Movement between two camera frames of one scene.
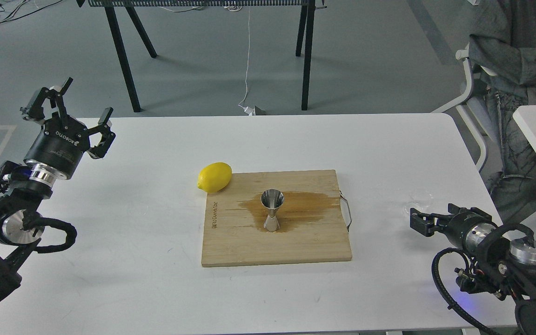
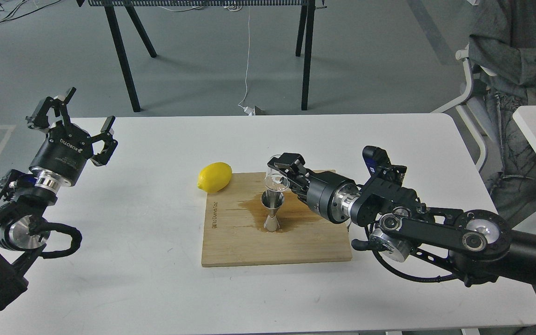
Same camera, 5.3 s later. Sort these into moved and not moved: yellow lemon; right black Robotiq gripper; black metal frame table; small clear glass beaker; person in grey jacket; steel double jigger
Moved: right black Robotiq gripper; small clear glass beaker
Not moved: yellow lemon; person in grey jacket; steel double jigger; black metal frame table
